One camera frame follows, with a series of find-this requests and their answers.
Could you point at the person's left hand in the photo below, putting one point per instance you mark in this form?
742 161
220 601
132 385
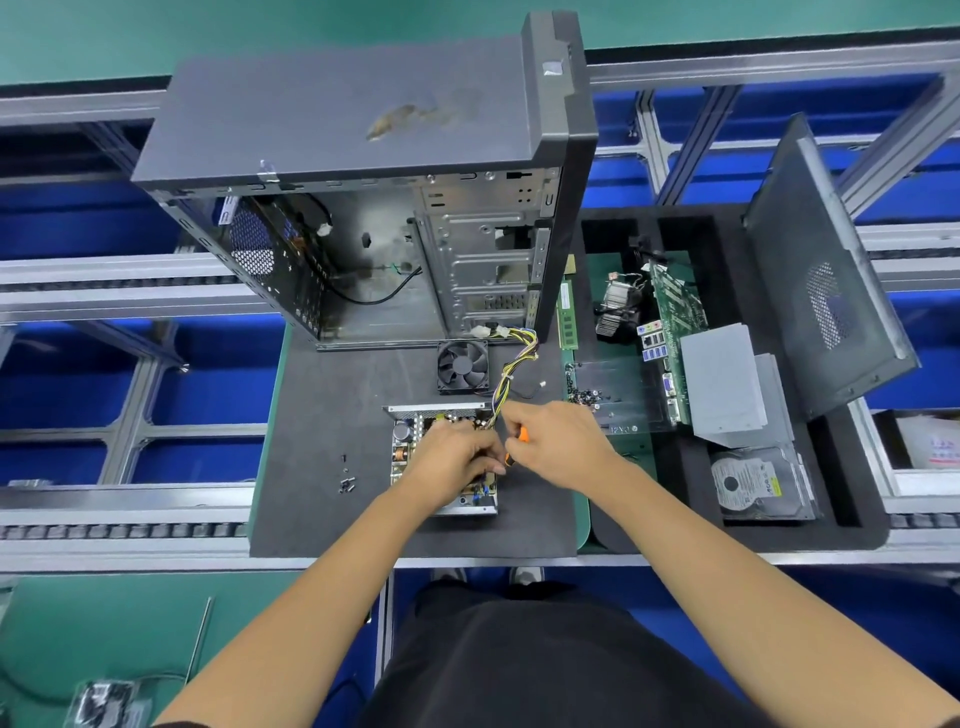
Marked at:
450 458

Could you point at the person's right hand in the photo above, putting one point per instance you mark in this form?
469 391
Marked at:
563 443

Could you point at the power supply circuit board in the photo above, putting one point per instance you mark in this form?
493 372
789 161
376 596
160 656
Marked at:
408 443

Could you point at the small pile of screws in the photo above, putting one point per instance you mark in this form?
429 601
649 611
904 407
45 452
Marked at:
347 479

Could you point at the person's left forearm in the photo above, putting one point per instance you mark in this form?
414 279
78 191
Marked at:
300 615

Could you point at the person's right forearm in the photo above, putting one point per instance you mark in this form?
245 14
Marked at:
750 600

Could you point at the person's left shoe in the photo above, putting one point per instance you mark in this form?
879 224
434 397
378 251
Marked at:
447 575

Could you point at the person's shoe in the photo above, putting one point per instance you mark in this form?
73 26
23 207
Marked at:
525 573
447 575

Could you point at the person's right shoe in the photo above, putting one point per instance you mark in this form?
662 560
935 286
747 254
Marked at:
525 573

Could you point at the person's black trousers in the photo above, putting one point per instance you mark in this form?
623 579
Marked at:
555 660

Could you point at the black cooling fan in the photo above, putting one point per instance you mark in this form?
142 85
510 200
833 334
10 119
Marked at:
464 365

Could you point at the green motherboard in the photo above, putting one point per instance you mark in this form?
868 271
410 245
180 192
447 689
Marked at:
630 375

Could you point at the dark grey foam mat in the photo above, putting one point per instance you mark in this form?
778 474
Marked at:
315 435

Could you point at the processor cooler with fan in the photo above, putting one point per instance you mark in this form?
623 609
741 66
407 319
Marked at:
618 305

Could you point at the silver optical drive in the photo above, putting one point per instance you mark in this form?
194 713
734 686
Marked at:
728 383

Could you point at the silver hard drive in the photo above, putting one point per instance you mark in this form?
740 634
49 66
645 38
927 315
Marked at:
758 483

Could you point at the black foam tray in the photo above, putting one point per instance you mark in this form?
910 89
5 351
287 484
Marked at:
840 480

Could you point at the dark grey case side panel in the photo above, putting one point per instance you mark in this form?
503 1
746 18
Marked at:
825 270

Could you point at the grey computer tower case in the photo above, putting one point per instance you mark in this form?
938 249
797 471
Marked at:
345 105

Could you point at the hard disk drive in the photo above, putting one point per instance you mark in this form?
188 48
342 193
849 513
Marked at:
933 440

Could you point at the clear plastic screw box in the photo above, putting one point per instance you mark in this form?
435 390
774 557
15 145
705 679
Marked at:
102 702

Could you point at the aluminium conveyor frame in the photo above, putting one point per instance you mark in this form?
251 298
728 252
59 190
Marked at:
90 270

